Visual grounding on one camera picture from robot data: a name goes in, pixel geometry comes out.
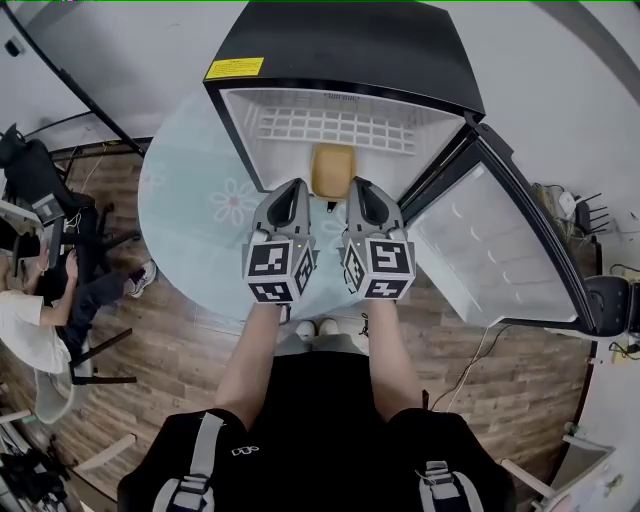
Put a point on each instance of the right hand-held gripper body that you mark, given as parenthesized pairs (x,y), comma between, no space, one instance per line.
(390,260)

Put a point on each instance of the grey chair with black legs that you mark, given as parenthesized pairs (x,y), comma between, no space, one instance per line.
(52,400)

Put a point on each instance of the black router with antennas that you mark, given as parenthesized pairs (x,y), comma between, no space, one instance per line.
(590,215)

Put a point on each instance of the black grey swivel chair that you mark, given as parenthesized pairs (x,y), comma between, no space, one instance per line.
(610,300)

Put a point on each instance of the white table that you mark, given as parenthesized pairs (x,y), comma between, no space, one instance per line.
(585,465)

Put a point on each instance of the person's left forearm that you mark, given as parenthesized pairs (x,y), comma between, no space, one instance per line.
(252,360)

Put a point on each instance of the person's black shirt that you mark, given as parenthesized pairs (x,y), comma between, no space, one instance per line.
(320,450)

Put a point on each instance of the black metal frame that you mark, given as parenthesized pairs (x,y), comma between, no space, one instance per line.
(85,95)

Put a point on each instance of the light yellow wooden stand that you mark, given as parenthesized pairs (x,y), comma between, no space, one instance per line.
(627,355)

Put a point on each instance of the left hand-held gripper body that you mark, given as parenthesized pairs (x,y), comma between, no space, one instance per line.
(270,262)

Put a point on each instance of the black office chair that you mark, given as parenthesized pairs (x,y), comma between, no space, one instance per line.
(45,175)

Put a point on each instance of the person's white shoe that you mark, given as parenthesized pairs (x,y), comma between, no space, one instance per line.
(328,328)
(305,330)

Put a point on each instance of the grey patterned device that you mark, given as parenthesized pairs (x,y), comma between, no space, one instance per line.
(49,210)

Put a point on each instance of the person's right forearm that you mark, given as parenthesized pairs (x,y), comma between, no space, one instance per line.
(392,360)

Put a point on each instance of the person's grey trousers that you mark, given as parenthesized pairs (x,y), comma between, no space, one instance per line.
(322,345)

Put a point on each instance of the yellow plastic container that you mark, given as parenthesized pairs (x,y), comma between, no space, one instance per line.
(332,170)

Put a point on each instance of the black mini fridge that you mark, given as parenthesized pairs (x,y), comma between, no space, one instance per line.
(350,40)

